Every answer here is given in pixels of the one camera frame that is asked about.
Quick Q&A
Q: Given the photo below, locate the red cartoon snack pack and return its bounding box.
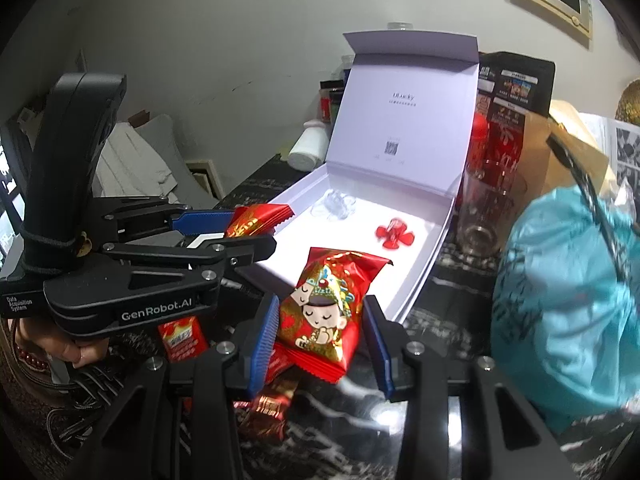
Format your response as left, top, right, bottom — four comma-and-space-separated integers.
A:
266, 247, 392, 384

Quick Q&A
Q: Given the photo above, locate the brown chocolate packet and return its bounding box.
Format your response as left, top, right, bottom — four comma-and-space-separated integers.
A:
233, 378, 298, 444

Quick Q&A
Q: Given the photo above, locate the red gold snack pack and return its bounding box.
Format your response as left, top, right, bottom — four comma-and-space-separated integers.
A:
224, 203, 294, 237

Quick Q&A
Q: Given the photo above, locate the long red seasoning packet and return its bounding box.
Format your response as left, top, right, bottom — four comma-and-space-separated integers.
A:
157, 316, 208, 363

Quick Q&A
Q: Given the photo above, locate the red keychain ornament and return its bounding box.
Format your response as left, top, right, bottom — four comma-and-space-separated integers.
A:
375, 218, 416, 250

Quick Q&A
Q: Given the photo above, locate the clear plastic keychain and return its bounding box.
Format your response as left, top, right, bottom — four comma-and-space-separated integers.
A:
322, 190, 356, 220

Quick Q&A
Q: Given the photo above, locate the person's left hand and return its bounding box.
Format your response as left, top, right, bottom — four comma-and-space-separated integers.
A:
8, 318, 110, 368

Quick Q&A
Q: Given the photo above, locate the grey chair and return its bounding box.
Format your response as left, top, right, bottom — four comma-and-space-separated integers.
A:
137, 114, 218, 209

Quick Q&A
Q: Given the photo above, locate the white cloth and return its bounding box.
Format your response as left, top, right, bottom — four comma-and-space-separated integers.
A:
94, 122, 175, 197

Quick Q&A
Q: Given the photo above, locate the white plastic bottle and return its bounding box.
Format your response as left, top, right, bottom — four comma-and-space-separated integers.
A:
286, 119, 330, 172

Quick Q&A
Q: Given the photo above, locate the clear drinking glass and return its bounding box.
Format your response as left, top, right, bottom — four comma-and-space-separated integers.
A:
457, 160, 527, 258

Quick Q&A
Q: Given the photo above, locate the blue plastic bag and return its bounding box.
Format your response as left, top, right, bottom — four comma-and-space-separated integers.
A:
490, 186, 639, 432

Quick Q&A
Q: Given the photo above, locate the red label jar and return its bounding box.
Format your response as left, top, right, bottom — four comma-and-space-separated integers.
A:
319, 79, 345, 122

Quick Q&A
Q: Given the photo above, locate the white open gift box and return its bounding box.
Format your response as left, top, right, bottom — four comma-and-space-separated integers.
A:
241, 30, 480, 323

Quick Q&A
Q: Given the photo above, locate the brown paper bag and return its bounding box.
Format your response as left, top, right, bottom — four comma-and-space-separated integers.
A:
518, 100, 615, 207

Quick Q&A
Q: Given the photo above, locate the black red tea pouch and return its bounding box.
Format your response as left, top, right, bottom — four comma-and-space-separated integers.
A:
476, 51, 555, 188

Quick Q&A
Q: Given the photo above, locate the woven straw hat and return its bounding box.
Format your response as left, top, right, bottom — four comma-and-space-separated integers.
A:
615, 79, 640, 126

